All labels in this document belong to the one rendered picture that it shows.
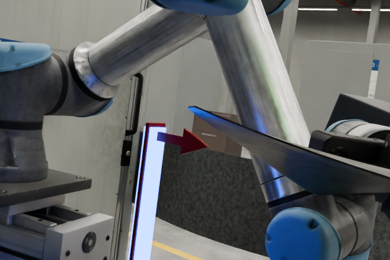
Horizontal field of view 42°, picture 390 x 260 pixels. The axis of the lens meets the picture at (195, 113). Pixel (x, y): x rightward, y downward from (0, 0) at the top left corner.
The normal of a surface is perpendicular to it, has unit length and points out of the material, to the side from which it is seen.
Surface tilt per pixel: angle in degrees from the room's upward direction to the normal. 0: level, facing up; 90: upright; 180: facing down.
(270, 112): 78
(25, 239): 90
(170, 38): 132
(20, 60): 88
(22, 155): 72
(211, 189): 90
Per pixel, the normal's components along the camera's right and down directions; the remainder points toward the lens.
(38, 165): 0.91, -0.17
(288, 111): 0.36, -0.32
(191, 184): -0.69, -0.05
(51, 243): -0.42, 0.00
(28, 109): 0.78, 0.13
